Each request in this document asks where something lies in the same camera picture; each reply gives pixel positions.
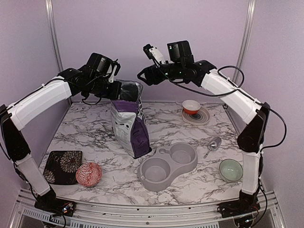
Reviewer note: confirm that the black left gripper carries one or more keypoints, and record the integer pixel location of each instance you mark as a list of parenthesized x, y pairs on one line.
[(115, 92)]

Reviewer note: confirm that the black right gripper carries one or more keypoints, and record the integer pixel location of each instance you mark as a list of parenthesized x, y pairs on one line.
[(151, 73)]

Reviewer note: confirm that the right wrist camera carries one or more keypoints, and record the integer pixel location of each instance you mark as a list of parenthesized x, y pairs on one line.
[(154, 54)]

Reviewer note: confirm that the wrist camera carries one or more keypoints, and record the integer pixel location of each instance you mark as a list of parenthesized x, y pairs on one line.
[(154, 54), (115, 67)]

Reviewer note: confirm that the aluminium corner post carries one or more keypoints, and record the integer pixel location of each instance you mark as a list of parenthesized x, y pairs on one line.
[(53, 33), (247, 31)]

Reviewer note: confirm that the aluminium left corner post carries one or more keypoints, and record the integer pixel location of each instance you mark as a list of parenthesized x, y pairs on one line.
[(53, 33)]

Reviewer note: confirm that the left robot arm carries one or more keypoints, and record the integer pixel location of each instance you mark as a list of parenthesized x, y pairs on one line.
[(96, 78)]

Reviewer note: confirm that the red patterned ceramic bowl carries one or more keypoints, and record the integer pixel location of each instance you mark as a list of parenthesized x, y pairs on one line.
[(89, 174)]

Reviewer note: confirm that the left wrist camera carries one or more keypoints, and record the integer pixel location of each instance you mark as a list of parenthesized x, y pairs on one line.
[(115, 67)]

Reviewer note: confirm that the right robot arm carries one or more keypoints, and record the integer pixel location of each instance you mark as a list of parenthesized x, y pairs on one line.
[(253, 113)]

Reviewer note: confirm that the aluminium right corner post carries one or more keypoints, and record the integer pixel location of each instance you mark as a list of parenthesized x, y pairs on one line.
[(247, 31)]

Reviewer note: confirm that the silver metal scoop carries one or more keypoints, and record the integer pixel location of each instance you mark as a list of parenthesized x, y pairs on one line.
[(213, 145)]

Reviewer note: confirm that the black floral square plate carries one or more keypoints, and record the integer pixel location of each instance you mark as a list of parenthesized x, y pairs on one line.
[(61, 167)]

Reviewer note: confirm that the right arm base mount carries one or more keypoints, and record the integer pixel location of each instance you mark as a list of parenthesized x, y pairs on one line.
[(246, 203)]

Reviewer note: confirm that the grey double pet bowl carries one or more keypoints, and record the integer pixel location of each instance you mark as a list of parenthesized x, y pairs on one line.
[(168, 162)]

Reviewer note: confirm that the aluminium front frame rail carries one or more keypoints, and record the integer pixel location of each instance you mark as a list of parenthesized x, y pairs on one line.
[(100, 215)]

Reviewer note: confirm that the spiral pattern ceramic plate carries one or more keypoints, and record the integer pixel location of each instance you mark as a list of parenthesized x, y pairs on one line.
[(202, 117)]

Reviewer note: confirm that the pale green glass bowl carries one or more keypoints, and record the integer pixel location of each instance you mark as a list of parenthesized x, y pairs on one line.
[(230, 170)]

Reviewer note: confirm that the purple puppy food bag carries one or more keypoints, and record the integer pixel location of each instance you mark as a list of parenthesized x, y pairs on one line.
[(128, 120)]

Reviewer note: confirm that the orange white ceramic bowl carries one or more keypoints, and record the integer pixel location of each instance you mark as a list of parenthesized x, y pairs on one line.
[(191, 106)]

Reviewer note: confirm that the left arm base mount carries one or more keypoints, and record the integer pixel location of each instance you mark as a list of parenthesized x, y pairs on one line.
[(51, 203)]

